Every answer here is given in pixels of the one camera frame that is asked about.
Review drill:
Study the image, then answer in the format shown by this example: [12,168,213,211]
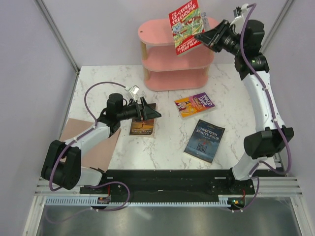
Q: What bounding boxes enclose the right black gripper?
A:
[194,19,245,57]

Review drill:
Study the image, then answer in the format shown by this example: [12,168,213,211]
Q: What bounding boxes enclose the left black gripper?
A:
[117,97,161,122]

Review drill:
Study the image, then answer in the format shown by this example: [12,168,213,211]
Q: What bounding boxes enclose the brown Edward Tulane book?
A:
[129,118,155,138]

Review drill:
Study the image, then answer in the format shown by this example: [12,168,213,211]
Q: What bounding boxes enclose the red 13-Storey Treehouse book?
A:
[168,0,205,56]

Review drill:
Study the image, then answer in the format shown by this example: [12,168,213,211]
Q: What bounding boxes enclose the blue Nineteen Eighty-Four book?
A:
[184,119,225,163]

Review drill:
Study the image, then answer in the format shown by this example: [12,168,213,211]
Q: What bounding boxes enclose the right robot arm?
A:
[194,20,294,194]

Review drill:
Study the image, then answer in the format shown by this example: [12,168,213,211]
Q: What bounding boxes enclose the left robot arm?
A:
[41,93,161,192]

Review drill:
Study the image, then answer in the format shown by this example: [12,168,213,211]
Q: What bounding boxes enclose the Roald Dahl Charlie book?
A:
[174,92,216,118]

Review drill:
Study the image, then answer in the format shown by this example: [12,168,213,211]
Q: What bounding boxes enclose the pink three-tier shelf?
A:
[138,19,214,91]

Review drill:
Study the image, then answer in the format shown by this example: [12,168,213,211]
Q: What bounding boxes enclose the pink paper file sheet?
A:
[60,118,121,172]

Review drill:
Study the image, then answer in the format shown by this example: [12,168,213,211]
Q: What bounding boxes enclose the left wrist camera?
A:
[128,85,139,101]

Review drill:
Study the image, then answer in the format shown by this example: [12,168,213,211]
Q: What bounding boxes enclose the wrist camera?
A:
[128,85,139,101]
[233,3,249,18]

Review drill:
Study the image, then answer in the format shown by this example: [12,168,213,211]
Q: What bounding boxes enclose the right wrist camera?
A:
[233,3,249,18]

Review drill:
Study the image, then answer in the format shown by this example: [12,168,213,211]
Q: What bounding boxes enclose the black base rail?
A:
[80,170,255,202]

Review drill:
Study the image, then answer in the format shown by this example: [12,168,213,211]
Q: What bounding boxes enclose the white slotted cable duct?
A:
[45,196,245,207]

